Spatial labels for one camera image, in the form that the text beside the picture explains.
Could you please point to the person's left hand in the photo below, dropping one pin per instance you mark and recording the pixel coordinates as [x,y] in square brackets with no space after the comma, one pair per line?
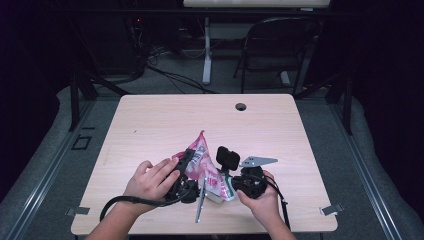
[150,183]

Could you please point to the metal table bracket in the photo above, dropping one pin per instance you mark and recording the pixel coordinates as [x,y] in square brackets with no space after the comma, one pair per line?
[331,209]
[78,211]

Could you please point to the pink printed clear plastic bag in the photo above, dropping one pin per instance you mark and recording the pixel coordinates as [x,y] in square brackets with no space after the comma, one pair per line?
[203,166]

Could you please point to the black stand frame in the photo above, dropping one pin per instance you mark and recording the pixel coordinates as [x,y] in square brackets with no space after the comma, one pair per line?
[347,106]
[75,100]

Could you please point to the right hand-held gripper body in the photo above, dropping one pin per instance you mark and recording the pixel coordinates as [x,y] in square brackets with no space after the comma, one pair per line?
[251,183]

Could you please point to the black folding chair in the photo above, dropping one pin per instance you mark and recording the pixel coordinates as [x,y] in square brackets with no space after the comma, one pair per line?
[280,36]

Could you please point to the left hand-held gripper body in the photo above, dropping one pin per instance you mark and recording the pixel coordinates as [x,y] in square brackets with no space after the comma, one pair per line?
[183,191]

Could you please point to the white desk leg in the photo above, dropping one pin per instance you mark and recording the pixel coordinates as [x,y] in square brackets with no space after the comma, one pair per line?
[207,66]

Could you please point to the metal floor rail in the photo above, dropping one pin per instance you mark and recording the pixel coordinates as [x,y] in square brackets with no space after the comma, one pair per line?
[366,176]
[43,186]

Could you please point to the dark equipment with red light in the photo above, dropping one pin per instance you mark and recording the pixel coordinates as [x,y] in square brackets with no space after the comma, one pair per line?
[116,46]

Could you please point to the person's right hand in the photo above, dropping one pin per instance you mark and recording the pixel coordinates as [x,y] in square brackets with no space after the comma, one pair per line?
[266,205]

